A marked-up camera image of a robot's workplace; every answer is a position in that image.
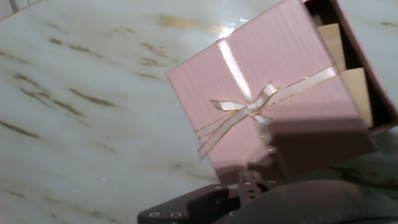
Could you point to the pink gift box lid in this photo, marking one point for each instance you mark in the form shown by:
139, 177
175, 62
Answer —
267, 102

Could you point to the marble pattern board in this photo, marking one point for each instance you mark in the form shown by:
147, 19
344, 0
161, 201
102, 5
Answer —
93, 109

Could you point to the pink gift box base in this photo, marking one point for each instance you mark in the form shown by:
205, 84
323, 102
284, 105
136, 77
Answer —
357, 81

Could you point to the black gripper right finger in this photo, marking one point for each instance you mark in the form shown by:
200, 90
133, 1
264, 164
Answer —
250, 186

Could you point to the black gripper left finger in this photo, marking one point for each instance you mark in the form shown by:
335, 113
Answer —
192, 205

